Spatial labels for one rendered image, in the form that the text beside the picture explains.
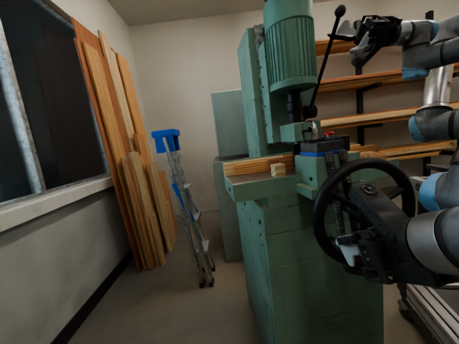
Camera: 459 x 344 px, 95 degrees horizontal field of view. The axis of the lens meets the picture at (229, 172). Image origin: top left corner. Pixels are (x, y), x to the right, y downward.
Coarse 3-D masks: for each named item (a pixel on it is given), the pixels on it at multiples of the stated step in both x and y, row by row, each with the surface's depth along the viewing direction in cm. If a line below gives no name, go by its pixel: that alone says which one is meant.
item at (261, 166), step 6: (354, 150) 88; (360, 150) 89; (366, 150) 89; (372, 150) 89; (252, 162) 83; (258, 162) 82; (264, 162) 83; (234, 168) 82; (240, 168) 82; (246, 168) 82; (252, 168) 82; (258, 168) 83; (264, 168) 83; (240, 174) 82
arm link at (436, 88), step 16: (448, 32) 88; (432, 80) 90; (448, 80) 88; (432, 96) 89; (448, 96) 88; (416, 112) 94; (432, 112) 87; (448, 112) 85; (416, 128) 91; (432, 128) 87
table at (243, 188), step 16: (224, 176) 86; (240, 176) 79; (256, 176) 75; (272, 176) 71; (288, 176) 69; (368, 176) 73; (384, 176) 74; (240, 192) 67; (256, 192) 68; (272, 192) 68; (288, 192) 69; (304, 192) 64
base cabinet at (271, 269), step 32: (256, 224) 81; (256, 256) 89; (288, 256) 72; (320, 256) 74; (256, 288) 101; (288, 288) 74; (320, 288) 76; (352, 288) 78; (256, 320) 117; (288, 320) 76; (320, 320) 78; (352, 320) 80
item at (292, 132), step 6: (282, 126) 89; (288, 126) 83; (294, 126) 79; (300, 126) 79; (306, 126) 79; (282, 132) 90; (288, 132) 84; (294, 132) 79; (300, 132) 79; (306, 132) 80; (282, 138) 90; (288, 138) 84; (294, 138) 79; (300, 138) 80; (306, 138) 80
